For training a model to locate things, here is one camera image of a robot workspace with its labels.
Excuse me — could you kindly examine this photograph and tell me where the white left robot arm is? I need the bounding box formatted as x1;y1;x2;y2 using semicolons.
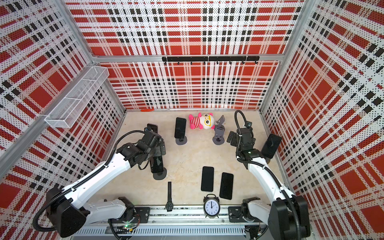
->
32;124;166;238

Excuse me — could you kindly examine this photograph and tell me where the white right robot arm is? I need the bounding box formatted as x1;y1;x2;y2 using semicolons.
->
227;127;311;240

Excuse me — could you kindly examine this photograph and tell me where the black phone purple case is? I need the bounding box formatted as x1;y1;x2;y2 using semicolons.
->
150;156;164;174

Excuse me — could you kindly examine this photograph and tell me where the grey phone stand centre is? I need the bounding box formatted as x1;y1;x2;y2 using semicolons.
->
213;125;225;145

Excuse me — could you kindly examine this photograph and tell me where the grey phone stand front left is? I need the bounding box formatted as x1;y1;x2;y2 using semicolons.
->
153;168;167;181

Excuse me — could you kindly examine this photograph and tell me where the grey phone stand middle back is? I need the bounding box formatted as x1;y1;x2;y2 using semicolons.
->
176;136;188;146

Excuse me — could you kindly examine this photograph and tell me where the pink striped plush toy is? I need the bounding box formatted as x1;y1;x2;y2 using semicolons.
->
189;113;216;130

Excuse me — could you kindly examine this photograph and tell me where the black wrist watch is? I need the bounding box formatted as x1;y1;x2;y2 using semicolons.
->
165;182;174;212

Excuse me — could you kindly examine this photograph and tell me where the black alarm clock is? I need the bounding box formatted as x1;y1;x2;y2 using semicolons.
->
203;194;221;219

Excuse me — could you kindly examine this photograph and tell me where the black wall hook rail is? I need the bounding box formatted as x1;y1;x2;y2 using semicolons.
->
162;56;260;64

